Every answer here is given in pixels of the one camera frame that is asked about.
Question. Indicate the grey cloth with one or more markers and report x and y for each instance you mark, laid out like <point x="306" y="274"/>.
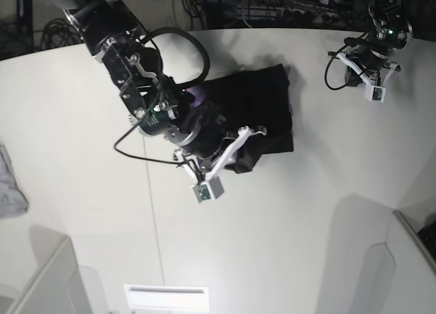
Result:
<point x="13" y="201"/>

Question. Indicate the black T-shirt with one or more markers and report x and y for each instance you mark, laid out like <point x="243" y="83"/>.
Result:
<point x="253" y="98"/>

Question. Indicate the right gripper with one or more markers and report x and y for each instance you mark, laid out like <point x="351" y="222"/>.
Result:
<point x="204" y="132"/>

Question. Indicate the white wrist camera tag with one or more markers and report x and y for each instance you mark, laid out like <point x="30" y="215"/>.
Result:
<point x="207" y="185"/>
<point x="368" y="79"/>

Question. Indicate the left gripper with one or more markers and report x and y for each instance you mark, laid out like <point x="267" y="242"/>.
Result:
<point x="370" y="59"/>

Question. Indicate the white wrist camera tag right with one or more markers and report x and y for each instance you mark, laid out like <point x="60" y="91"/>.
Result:
<point x="207" y="185"/>

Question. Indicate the white wrist camera tag left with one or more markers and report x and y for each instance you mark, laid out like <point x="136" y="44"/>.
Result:
<point x="368" y="79"/>

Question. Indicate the black keyboard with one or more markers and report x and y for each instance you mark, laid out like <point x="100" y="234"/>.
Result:
<point x="428" y="237"/>

